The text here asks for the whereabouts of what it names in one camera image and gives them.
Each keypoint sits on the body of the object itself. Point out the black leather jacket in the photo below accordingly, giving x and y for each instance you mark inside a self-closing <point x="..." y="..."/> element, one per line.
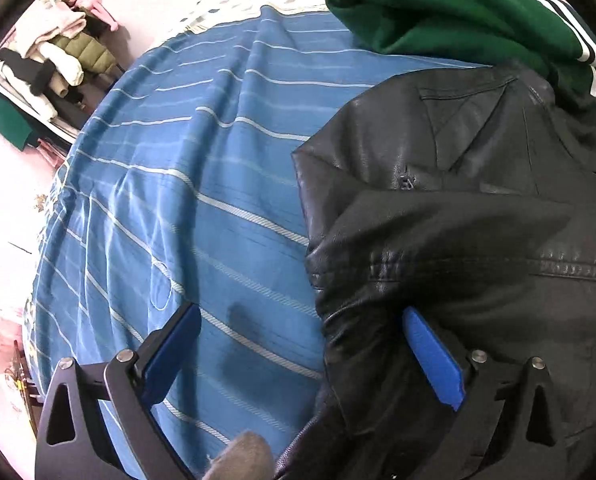
<point x="443" y="240"/>

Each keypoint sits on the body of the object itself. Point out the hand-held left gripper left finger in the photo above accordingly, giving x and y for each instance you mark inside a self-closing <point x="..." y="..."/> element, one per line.
<point x="170" y="346"/>

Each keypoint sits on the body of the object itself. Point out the green striped sweatshirt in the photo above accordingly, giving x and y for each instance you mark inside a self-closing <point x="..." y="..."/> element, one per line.
<point x="458" y="5"/>

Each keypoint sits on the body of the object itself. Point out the pile of clothes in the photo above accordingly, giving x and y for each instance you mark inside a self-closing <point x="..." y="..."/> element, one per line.
<point x="53" y="65"/>

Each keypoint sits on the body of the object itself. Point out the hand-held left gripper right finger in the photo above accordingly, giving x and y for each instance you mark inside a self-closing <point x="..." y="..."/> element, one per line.
<point x="435" y="355"/>

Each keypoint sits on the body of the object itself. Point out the blue striped bed sheet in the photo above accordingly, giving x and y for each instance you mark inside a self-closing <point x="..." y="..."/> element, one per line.
<point x="188" y="200"/>

